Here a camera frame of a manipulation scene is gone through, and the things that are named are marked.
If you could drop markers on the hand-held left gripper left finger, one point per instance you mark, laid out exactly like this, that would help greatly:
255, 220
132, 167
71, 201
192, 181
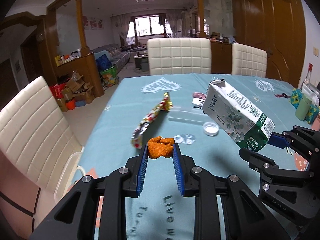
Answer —
142, 170

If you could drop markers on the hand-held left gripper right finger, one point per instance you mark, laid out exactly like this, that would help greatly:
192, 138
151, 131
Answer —
178, 170

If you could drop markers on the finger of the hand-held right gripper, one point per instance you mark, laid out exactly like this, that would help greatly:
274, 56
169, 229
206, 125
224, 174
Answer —
257, 158
277, 140

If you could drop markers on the white green milk carton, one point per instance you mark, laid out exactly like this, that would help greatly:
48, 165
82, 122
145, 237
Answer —
237, 112

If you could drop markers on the silver blister pack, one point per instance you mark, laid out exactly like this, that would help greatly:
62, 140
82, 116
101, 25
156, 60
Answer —
198, 102

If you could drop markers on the pink paper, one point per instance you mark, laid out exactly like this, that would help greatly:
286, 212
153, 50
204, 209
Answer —
198, 95

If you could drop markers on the small foil wrapper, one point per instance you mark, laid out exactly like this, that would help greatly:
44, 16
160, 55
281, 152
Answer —
185, 139

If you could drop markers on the green thermos bottle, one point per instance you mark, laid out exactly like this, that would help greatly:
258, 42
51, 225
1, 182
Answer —
303, 106

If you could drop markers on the dark hair clip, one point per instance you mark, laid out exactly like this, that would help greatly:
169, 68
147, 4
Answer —
281, 95

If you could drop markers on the light blue printed tablecloth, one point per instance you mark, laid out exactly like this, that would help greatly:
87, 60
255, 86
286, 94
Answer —
112, 135

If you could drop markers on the white bottle cap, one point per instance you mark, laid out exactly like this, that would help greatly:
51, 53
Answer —
211, 129

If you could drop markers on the long colourful snack wrapper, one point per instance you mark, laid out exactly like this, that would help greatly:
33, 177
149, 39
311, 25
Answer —
150, 117

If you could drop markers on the clear plastic tray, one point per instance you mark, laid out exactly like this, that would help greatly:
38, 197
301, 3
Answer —
185, 116

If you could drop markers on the black object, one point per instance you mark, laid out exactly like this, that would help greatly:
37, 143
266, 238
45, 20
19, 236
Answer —
318, 88

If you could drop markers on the glass bottle with red cap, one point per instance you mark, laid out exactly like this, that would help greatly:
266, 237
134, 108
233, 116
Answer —
308, 76

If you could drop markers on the narrow white quilted chair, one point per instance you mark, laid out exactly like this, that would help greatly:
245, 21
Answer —
248, 60

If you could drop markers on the orange bucket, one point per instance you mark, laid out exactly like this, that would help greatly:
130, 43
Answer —
70, 105

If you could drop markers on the colourful woven bag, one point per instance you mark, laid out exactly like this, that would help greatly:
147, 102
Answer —
109, 76

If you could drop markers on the pile of cardboard boxes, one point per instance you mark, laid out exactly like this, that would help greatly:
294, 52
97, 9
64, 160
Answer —
75, 92

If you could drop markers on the brown wooden door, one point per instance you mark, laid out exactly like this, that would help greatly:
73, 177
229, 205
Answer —
275, 30

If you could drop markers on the dark coffee table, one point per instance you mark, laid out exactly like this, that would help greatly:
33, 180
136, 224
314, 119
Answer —
140, 58

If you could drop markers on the blue cushion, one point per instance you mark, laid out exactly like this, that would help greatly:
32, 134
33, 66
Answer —
103, 62

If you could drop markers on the wide white quilted chair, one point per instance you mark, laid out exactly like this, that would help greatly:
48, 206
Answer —
178, 55

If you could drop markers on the cream quilted chair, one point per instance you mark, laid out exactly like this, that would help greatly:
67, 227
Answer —
32, 130

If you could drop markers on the grey sofa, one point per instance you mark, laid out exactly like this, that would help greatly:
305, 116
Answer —
117, 55

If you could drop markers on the assorted small bottles and boxes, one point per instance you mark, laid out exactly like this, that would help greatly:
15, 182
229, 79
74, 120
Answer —
67, 58

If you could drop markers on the white standing air conditioner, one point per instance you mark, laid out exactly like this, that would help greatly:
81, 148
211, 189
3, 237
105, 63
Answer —
178, 27

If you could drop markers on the barred window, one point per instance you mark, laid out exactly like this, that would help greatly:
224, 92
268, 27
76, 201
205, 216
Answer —
147, 26

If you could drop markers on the wooden pillar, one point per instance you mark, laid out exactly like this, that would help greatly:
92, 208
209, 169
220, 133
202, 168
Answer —
82, 25
201, 10

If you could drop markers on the wall light switch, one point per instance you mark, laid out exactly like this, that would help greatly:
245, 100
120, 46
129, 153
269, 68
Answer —
315, 51

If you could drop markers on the pink wall stickers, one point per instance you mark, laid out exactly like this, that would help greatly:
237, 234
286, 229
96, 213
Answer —
92, 22

